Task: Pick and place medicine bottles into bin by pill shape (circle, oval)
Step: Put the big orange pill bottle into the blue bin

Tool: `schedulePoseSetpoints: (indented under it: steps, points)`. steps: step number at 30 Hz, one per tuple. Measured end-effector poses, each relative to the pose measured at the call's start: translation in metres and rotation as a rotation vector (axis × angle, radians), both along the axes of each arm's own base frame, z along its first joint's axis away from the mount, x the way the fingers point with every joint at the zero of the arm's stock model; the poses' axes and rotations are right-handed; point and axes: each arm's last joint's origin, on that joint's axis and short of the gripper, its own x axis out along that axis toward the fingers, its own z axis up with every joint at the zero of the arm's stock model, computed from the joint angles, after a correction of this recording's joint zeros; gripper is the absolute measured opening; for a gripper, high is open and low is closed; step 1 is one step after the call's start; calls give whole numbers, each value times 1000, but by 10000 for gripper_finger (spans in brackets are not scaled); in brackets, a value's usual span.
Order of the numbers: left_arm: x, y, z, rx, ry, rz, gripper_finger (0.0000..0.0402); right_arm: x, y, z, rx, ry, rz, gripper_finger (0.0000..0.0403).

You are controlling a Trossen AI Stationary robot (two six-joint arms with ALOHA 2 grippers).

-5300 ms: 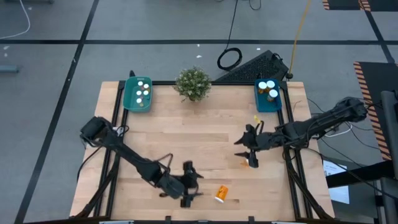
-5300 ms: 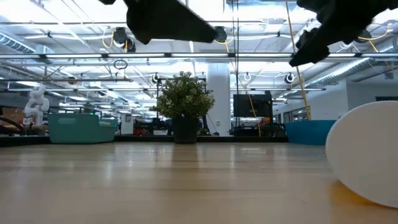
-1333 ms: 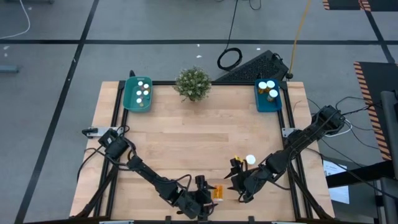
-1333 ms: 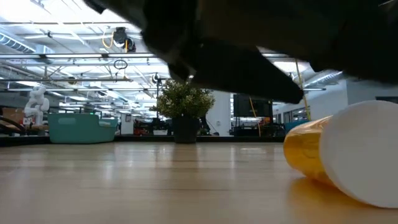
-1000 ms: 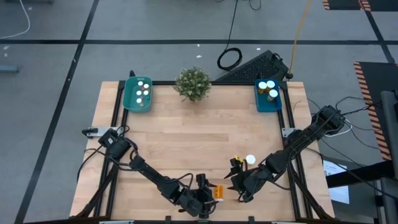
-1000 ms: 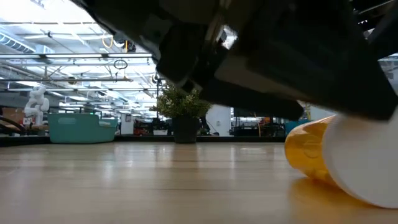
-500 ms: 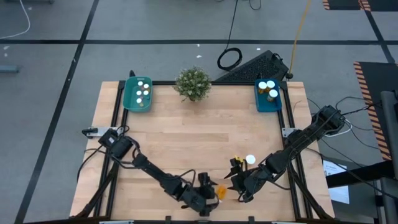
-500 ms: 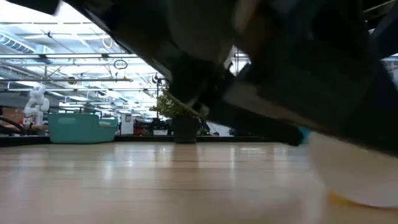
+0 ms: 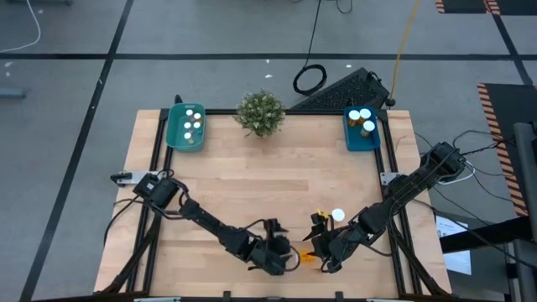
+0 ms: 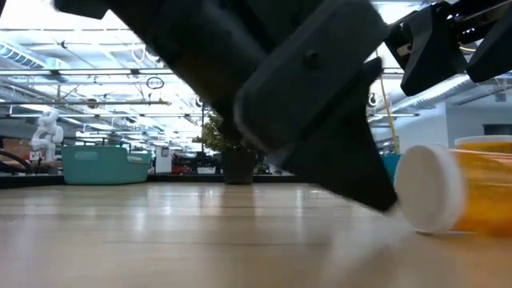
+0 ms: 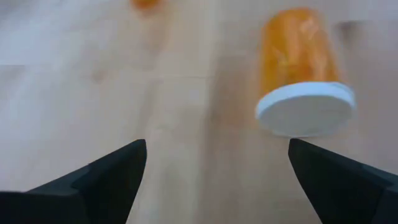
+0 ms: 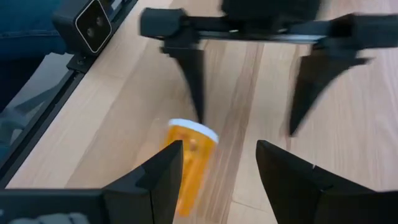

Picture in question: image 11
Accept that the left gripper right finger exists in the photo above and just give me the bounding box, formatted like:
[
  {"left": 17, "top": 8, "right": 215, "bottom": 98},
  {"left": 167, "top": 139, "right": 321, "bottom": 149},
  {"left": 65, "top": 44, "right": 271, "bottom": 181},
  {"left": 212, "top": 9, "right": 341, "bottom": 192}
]
[{"left": 287, "top": 138, "right": 398, "bottom": 224}]

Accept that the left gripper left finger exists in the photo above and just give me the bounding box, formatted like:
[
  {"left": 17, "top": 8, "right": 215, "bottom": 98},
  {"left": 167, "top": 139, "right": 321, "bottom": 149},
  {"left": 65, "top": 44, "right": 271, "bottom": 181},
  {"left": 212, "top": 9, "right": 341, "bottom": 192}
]
[{"left": 0, "top": 139, "right": 147, "bottom": 224}]

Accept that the orange pill bottle white cap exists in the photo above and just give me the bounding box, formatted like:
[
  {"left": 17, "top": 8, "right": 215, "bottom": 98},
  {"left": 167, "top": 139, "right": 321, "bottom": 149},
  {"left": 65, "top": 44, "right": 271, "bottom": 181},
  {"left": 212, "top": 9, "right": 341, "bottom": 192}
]
[
  {"left": 254, "top": 7, "right": 357, "bottom": 138},
  {"left": 129, "top": 0, "right": 164, "bottom": 11}
]

